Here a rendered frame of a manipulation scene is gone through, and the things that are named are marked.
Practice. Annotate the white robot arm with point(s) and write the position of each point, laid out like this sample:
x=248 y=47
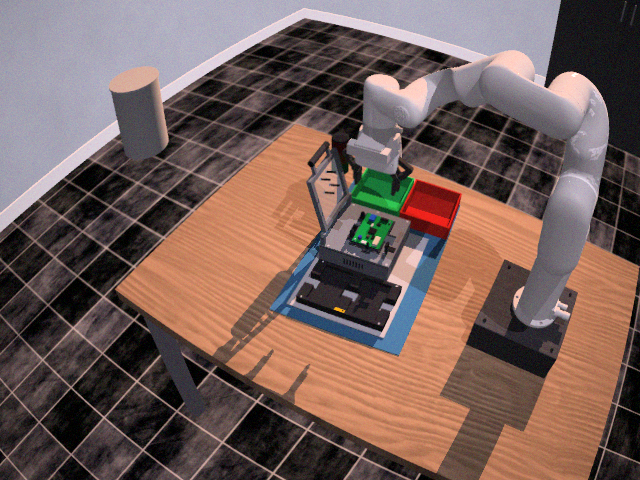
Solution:
x=506 y=81

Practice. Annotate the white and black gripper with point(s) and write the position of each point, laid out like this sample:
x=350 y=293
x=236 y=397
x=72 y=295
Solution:
x=396 y=159

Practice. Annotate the red bin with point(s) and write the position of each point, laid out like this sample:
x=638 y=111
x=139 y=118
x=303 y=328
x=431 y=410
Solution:
x=430 y=208

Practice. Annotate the green circuit board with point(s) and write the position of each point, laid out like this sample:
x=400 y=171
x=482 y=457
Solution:
x=373 y=230

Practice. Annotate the green bin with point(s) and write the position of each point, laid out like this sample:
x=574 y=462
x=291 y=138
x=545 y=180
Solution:
x=375 y=187

